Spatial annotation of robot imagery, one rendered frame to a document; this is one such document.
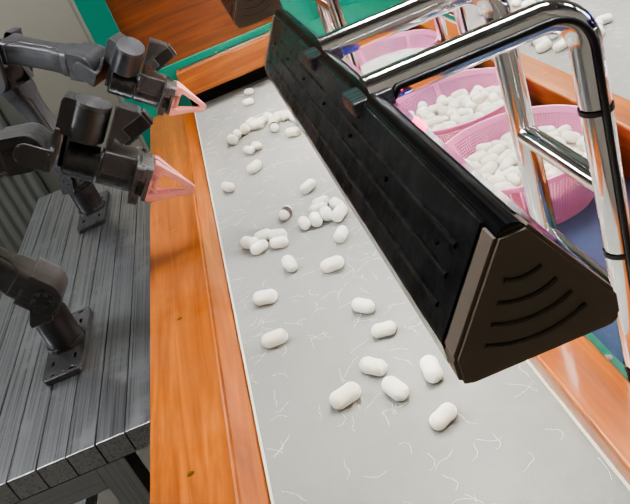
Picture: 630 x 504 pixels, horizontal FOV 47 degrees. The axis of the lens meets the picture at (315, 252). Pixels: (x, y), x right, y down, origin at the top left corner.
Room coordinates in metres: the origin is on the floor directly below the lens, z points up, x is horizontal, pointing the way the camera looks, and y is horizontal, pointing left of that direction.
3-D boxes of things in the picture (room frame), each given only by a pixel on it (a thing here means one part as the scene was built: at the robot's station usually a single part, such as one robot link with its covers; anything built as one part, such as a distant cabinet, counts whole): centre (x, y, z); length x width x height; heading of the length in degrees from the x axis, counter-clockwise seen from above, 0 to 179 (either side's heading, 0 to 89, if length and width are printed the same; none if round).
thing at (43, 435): (1.43, 0.22, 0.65); 1.20 x 0.90 x 0.04; 1
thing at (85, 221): (1.73, 0.47, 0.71); 0.20 x 0.07 x 0.08; 1
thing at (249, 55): (1.97, 0.01, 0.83); 0.30 x 0.06 x 0.07; 91
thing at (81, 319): (1.13, 0.46, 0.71); 0.20 x 0.07 x 0.08; 1
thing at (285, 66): (0.56, -0.07, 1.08); 0.62 x 0.08 x 0.07; 1
